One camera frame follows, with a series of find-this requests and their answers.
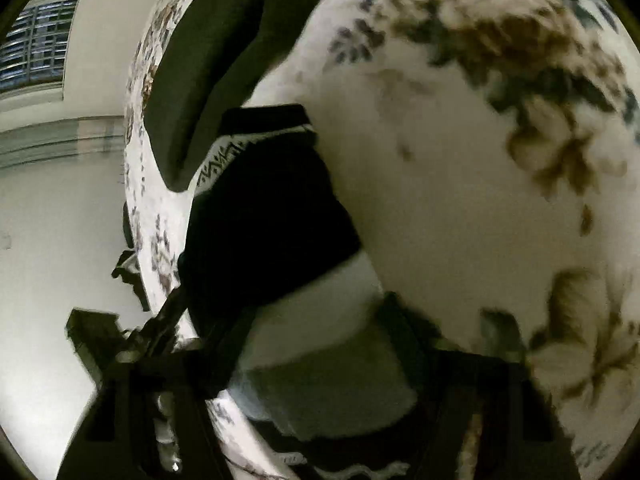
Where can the barred window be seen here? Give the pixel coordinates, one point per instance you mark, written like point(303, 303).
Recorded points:
point(37, 45)

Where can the white floral bed sheet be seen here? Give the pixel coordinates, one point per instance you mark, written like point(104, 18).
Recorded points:
point(450, 170)

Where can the black and white small garment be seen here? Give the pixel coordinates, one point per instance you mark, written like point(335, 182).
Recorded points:
point(270, 240)

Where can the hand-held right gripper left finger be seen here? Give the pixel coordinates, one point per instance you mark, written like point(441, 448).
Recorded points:
point(150, 380)

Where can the dark green folded cloth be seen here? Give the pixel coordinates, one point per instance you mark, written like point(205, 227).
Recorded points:
point(215, 60)

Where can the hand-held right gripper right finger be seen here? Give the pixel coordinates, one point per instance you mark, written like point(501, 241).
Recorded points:
point(480, 400)

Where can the dark box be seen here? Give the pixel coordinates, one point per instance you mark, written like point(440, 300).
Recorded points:
point(92, 340)

